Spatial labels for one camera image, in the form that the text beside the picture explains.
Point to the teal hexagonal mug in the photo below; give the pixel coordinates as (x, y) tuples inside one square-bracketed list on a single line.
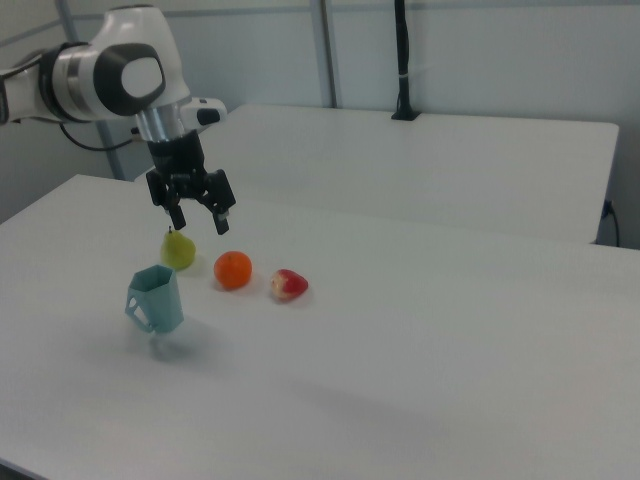
[(157, 302)]

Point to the green pear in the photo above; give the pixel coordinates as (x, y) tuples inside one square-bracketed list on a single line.
[(177, 250)]

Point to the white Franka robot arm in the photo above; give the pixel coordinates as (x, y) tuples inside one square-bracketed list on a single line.
[(125, 75)]

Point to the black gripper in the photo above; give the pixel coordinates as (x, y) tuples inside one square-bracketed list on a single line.
[(177, 157)]

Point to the black camera stand pole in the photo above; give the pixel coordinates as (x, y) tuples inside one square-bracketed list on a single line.
[(404, 60)]

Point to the orange fruit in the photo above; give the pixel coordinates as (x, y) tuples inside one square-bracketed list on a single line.
[(233, 270)]

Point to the red yellow apple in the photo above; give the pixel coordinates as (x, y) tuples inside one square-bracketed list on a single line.
[(288, 285)]

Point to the white side table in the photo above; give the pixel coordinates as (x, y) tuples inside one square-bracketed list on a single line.
[(425, 165)]

